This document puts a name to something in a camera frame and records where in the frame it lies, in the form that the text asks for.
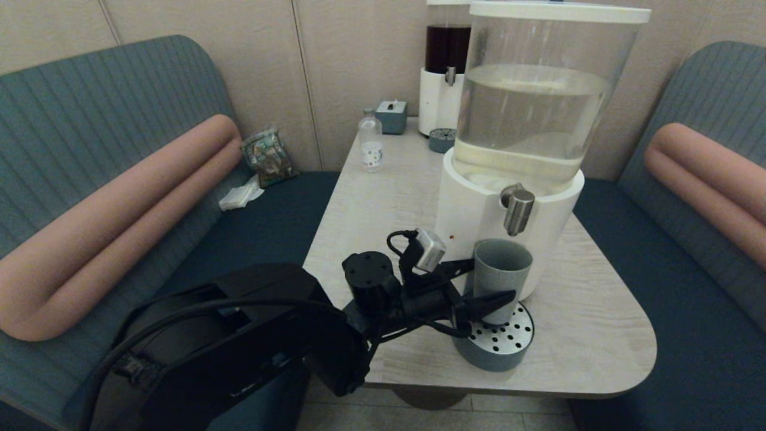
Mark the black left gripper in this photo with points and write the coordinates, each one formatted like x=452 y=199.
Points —
x=434 y=302

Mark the grey plastic cup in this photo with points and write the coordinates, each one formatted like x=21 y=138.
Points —
x=502 y=272

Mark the silver water dispenser tap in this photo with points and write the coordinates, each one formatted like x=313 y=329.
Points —
x=518 y=211

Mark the round blue perforated drip tray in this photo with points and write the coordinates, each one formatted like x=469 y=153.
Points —
x=441 y=142
x=497 y=354

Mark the clear water dispenser white base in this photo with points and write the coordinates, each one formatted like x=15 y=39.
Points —
x=473 y=203

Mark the small clear plastic bottle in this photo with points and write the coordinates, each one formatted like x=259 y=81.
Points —
x=370 y=148

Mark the grey-blue square tissue box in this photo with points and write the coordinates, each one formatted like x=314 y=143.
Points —
x=391 y=118

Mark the dark drink dispenser white base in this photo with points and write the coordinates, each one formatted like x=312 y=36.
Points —
x=435 y=99

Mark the silver dark drink dispenser tap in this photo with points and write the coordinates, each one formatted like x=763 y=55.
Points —
x=450 y=76

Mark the teal upholstered booth bench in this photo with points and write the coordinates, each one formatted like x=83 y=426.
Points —
x=90 y=108
x=688 y=335

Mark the clear bag of snacks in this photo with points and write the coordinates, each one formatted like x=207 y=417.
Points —
x=268 y=157

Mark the crumpled white tissue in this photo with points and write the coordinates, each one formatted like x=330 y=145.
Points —
x=240 y=195

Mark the white dark drink dispenser lid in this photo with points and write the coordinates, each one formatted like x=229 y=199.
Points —
x=449 y=2

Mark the white water dispenser lid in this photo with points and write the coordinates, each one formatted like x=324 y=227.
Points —
x=556 y=12

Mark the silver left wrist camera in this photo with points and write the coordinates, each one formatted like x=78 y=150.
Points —
x=431 y=248

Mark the dark round table pedestal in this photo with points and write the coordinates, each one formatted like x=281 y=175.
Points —
x=431 y=399

